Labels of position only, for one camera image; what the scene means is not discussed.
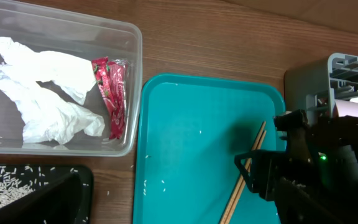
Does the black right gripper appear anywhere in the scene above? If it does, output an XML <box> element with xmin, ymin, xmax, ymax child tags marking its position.
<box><xmin>234</xmin><ymin>110</ymin><xmax>331</xmax><ymax>201</ymax></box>

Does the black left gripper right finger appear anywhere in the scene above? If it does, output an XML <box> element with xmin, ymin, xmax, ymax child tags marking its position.
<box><xmin>274</xmin><ymin>177</ymin><xmax>358</xmax><ymax>224</ymax></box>

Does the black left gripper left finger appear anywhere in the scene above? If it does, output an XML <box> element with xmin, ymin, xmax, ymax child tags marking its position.
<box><xmin>0</xmin><ymin>174</ymin><xmax>83</xmax><ymax>224</ymax></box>

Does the wooden chopstick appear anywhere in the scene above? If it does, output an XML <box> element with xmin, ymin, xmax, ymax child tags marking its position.
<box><xmin>222</xmin><ymin>129</ymin><xmax>268</xmax><ymax>224</ymax></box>
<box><xmin>218</xmin><ymin>120</ymin><xmax>267</xmax><ymax>224</ymax></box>

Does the white paper napkin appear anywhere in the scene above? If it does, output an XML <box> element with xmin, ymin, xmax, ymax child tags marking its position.
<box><xmin>0</xmin><ymin>37</ymin><xmax>105</xmax><ymax>144</ymax></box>

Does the red snack wrapper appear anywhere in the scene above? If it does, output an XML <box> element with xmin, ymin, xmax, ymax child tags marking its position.
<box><xmin>91</xmin><ymin>57</ymin><xmax>129</xmax><ymax>139</ymax></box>

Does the pink bowl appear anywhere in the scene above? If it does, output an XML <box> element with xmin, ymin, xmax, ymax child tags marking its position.
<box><xmin>334</xmin><ymin>100</ymin><xmax>358</xmax><ymax>117</ymax></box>

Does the black food waste tray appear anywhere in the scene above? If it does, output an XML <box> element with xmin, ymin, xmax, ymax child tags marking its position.
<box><xmin>0</xmin><ymin>164</ymin><xmax>94</xmax><ymax>224</ymax></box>

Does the clear plastic waste bin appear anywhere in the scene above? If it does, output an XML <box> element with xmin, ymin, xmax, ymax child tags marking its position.
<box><xmin>0</xmin><ymin>1</ymin><xmax>143</xmax><ymax>157</ymax></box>

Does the pile of rice grains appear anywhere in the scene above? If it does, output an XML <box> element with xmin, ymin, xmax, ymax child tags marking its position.
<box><xmin>0</xmin><ymin>165</ymin><xmax>44</xmax><ymax>208</ymax></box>

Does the grey plastic dish rack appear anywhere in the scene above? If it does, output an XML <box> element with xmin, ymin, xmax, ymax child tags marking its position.
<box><xmin>284</xmin><ymin>53</ymin><xmax>358</xmax><ymax>124</ymax></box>

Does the teal plastic serving tray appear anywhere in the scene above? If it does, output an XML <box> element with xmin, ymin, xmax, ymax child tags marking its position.
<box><xmin>133</xmin><ymin>73</ymin><xmax>285</xmax><ymax>224</ymax></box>

